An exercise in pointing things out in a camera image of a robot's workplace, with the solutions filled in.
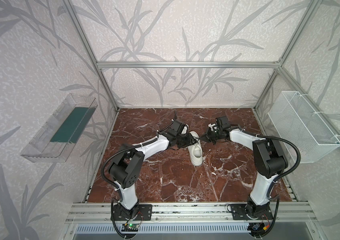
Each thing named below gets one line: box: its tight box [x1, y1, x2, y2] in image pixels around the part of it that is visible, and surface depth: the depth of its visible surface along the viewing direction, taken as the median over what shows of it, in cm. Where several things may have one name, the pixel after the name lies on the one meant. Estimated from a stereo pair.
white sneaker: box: [187, 130, 203, 167], surface depth 93 cm
